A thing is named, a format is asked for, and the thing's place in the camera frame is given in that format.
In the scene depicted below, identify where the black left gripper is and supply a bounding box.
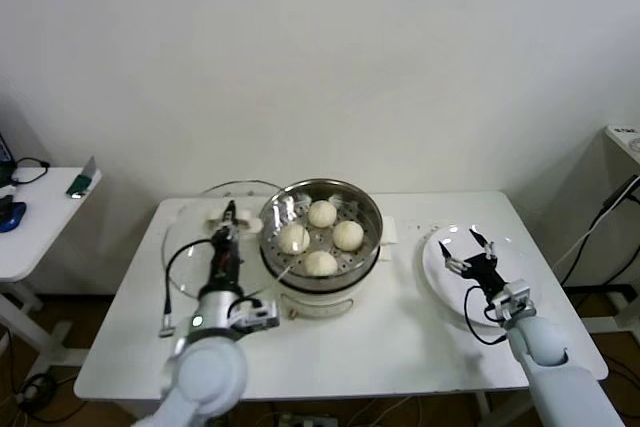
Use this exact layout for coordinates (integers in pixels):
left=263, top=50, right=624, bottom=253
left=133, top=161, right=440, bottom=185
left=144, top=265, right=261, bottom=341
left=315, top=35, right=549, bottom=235
left=208, top=199, right=244, bottom=296

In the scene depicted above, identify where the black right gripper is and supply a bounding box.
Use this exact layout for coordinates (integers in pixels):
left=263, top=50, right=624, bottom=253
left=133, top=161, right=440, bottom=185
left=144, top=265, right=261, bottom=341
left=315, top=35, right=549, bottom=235
left=438, top=228, right=506, bottom=301

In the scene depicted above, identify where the round glass pot lid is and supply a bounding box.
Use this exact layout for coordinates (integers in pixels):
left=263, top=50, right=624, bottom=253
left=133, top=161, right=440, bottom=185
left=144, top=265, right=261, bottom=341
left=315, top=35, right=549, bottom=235
left=162, top=178, right=294, bottom=298

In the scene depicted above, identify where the white steamed baozi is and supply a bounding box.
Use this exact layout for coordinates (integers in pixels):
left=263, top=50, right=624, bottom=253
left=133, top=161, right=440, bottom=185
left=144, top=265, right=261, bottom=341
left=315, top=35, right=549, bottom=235
left=332, top=220, right=365, bottom=252
left=303, top=249, right=339, bottom=278
left=307, top=199, right=337, bottom=228
left=277, top=224, right=311, bottom=255

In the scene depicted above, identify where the stainless steel steamer basket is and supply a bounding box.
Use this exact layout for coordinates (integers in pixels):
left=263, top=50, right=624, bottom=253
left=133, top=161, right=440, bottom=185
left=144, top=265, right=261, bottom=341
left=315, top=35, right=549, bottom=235
left=258, top=177, right=400, bottom=294

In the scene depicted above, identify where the white round plate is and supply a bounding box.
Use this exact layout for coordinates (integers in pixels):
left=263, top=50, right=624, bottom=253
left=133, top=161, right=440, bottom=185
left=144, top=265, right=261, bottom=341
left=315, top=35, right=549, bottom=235
left=414, top=223, right=544, bottom=329

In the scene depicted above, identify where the white electric cooking pot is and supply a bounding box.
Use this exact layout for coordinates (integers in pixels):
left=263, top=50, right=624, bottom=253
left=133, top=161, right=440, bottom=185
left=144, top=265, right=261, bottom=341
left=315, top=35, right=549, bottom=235
left=259, top=241, right=396, bottom=322

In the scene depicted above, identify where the white side table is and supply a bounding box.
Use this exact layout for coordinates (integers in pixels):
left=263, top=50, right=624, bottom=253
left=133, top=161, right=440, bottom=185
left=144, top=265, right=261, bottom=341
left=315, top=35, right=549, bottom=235
left=0, top=165, right=104, bottom=373

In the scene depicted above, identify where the blue computer mouse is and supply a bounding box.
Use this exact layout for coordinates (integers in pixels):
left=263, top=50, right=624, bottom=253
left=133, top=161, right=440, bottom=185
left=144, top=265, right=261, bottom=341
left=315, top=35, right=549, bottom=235
left=0, top=199, right=29, bottom=233

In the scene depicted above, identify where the dark laptop computer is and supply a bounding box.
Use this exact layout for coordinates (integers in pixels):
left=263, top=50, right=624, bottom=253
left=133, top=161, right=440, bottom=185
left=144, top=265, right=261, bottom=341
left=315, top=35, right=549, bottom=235
left=0, top=129, right=16, bottom=187

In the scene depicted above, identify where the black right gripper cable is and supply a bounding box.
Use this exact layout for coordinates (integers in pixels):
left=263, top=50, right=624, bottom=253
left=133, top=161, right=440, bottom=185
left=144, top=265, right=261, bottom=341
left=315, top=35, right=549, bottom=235
left=463, top=284, right=507, bottom=346

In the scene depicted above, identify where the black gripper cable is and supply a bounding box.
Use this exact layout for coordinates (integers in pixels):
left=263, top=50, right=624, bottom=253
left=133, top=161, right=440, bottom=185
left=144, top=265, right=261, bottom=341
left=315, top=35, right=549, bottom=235
left=463, top=284, right=507, bottom=346
left=162, top=238, right=217, bottom=339

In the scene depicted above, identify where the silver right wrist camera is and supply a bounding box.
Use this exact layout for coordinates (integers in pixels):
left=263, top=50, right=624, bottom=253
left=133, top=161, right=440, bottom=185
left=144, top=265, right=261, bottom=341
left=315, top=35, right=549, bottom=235
left=485, top=280, right=535, bottom=322

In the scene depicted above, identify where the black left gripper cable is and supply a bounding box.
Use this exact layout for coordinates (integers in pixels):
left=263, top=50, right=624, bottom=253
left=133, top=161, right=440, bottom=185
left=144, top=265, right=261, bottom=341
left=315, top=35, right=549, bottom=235
left=162, top=238, right=217, bottom=339

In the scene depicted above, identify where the white wall cable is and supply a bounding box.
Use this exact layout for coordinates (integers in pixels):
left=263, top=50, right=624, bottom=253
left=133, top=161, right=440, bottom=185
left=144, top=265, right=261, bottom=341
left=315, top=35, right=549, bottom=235
left=552, top=206, right=609, bottom=273

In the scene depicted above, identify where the green handled metal scraper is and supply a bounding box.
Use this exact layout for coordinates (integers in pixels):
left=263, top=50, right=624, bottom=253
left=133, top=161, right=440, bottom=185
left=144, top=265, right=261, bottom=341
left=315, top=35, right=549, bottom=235
left=65, top=155, right=99, bottom=199

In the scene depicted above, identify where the black wall cable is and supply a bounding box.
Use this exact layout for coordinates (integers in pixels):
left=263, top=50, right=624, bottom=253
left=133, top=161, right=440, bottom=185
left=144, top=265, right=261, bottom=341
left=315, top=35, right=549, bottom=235
left=559, top=174, right=635, bottom=289

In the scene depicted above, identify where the black cable with plug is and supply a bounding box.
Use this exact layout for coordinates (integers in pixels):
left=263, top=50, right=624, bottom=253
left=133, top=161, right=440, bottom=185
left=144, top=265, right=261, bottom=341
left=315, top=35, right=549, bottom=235
left=10, top=155, right=52, bottom=186

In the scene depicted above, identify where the black floor cable bundle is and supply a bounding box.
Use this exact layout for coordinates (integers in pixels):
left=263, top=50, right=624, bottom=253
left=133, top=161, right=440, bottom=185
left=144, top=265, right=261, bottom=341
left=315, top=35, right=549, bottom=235
left=17, top=370, right=59, bottom=413

